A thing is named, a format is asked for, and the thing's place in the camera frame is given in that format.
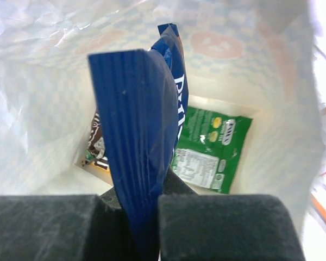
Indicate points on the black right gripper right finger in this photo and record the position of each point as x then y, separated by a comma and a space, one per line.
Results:
223, 227

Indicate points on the dark blue snack packet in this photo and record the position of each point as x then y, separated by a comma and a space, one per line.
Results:
142, 99

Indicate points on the green snack packet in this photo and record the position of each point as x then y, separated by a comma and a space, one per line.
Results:
209, 149

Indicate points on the yellow brown candy packet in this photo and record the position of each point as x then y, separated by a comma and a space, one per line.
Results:
95, 153

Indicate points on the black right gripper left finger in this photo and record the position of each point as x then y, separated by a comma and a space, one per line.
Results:
64, 227

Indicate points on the checkered paper bag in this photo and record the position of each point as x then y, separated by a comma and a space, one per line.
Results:
251, 58

